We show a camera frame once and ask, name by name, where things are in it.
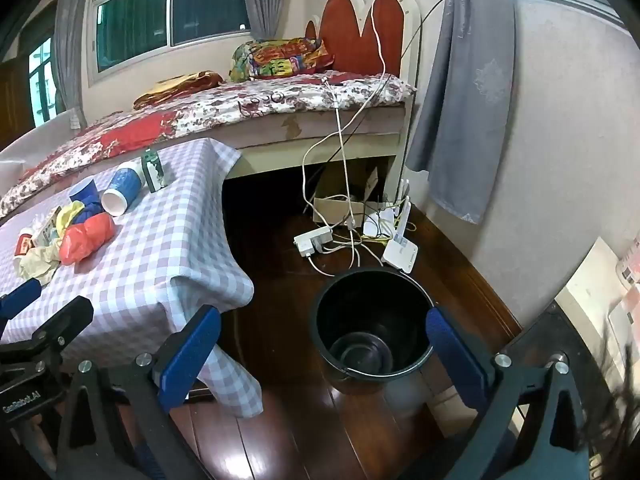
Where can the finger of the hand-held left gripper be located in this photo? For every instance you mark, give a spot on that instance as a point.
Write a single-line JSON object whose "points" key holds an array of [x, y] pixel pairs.
{"points": [[60, 325], [20, 300]]}

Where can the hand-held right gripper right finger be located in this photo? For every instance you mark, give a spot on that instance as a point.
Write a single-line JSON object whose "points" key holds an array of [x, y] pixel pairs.
{"points": [[455, 360]]}

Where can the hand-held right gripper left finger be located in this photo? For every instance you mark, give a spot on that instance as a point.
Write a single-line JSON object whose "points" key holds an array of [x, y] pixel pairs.
{"points": [[190, 355]]}

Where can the white printed box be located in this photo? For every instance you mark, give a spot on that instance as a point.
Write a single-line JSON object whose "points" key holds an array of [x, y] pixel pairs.
{"points": [[47, 230]]}

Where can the dark blue paper cup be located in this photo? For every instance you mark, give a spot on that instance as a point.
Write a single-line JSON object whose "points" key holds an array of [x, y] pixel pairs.
{"points": [[85, 191]]}

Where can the black plastic bucket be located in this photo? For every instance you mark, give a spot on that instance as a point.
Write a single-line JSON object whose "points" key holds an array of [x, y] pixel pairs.
{"points": [[330, 305]]}

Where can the patterned blue paper cup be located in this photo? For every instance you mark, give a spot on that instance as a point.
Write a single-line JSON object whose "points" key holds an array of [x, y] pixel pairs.
{"points": [[125, 185]]}

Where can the green and white carton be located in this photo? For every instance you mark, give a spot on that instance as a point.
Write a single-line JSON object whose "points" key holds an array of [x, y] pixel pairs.
{"points": [[152, 170]]}

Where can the crumpled beige paper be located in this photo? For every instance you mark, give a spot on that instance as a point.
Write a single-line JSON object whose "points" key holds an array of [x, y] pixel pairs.
{"points": [[37, 262]]}

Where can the small red and white container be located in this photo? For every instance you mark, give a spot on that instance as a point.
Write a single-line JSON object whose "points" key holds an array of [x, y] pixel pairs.
{"points": [[22, 245]]}

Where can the red plastic bag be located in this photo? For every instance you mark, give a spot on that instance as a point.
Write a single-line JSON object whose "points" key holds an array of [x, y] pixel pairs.
{"points": [[85, 240]]}

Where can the yellow plastic bag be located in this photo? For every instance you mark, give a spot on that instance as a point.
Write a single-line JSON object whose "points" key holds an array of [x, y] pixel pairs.
{"points": [[67, 215]]}

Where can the checkered tablecloth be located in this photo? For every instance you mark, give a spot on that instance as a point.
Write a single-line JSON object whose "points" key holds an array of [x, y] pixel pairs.
{"points": [[165, 240]]}

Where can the flat white router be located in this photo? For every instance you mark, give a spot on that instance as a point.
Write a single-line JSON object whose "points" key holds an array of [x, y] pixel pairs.
{"points": [[400, 255]]}

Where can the cardboard sheet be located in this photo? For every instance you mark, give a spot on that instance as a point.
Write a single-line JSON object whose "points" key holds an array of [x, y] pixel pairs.
{"points": [[585, 280]]}

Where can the white power strip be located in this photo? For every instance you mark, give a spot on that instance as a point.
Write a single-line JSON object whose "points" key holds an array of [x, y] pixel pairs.
{"points": [[312, 240]]}

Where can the pink and white papers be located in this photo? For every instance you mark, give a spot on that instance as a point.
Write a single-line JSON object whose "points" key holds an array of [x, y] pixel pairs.
{"points": [[627, 305]]}

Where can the open cardboard box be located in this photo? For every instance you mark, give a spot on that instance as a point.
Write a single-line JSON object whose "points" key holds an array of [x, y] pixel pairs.
{"points": [[330, 210]]}

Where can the narrow glass window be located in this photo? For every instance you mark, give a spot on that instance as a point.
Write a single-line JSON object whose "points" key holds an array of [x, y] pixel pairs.
{"points": [[42, 75]]}

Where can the bed with floral cover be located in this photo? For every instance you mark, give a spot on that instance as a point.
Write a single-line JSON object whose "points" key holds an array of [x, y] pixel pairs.
{"points": [[210, 105]]}

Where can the yellow and red cloth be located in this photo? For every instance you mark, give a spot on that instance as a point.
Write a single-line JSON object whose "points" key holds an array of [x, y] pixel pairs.
{"points": [[175, 85]]}

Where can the long grey curtain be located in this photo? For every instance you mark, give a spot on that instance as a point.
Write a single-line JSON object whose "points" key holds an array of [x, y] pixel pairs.
{"points": [[460, 85]]}

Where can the large glass window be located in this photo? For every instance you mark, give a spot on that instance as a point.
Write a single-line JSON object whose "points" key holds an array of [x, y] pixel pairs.
{"points": [[135, 20]]}

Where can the colourful printed pillow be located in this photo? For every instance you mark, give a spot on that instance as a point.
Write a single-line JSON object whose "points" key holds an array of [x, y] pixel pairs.
{"points": [[280, 57]]}

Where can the red heart-shaped headboard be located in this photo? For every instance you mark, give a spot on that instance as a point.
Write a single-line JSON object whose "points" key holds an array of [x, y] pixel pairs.
{"points": [[345, 25]]}

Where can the bed with beige frame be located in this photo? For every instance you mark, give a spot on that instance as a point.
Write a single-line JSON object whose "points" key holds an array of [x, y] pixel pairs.
{"points": [[325, 145]]}

